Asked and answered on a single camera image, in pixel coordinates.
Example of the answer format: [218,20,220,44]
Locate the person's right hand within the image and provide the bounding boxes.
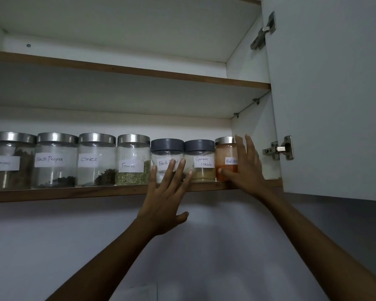
[218,134,275,203]

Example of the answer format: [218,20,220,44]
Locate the person's left hand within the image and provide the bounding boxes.
[135,158,193,238]

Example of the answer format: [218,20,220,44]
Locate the orange spice jar silver lid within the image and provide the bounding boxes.
[214,136,240,182]

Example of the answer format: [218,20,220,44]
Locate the brown wooden wall cabinet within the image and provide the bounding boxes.
[0,0,376,204]

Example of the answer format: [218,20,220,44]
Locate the yellow spice jar grey lid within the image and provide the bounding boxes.
[184,139,217,183]

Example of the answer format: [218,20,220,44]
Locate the dark spice jar grey lid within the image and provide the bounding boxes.
[150,138,185,184]

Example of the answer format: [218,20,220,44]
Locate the green spice jar silver lid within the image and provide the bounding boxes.
[115,134,152,186]

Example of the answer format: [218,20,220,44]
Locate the cabinet door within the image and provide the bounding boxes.
[260,0,376,203]

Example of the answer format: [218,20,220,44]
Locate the person's right forearm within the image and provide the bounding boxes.
[254,186,376,301]

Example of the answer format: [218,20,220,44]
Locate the person's left forearm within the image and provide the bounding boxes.
[47,217,163,301]

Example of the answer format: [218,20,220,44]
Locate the metal cabinet door hinge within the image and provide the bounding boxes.
[262,135,295,161]
[250,11,276,51]

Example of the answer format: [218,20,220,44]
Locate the white cabinet shelf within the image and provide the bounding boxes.
[0,50,272,120]

